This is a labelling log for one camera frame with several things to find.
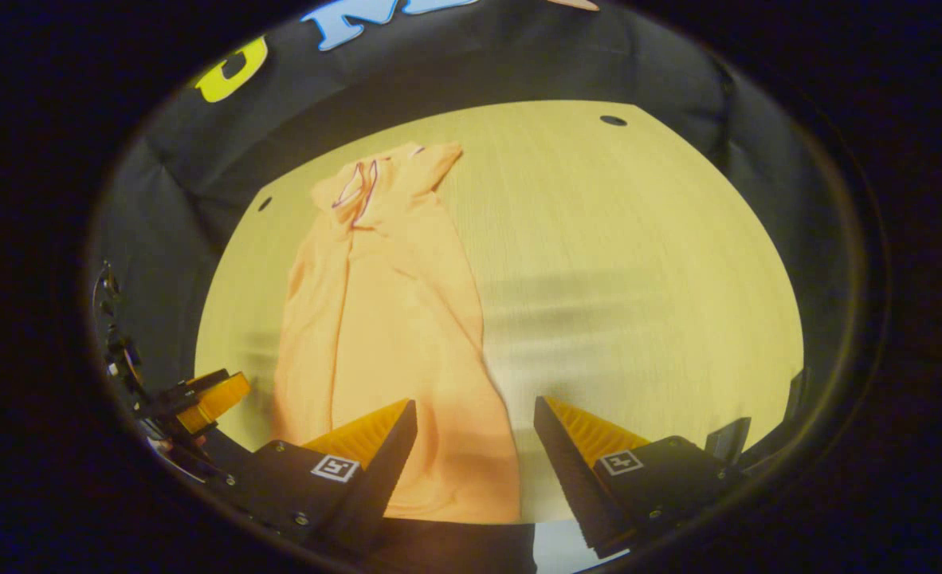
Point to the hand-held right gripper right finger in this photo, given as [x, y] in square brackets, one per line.
[575, 478]

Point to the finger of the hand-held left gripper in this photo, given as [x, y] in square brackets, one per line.
[216, 399]

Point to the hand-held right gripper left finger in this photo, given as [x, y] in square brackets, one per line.
[379, 470]

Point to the orange T-shirt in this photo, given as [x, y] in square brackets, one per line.
[391, 319]

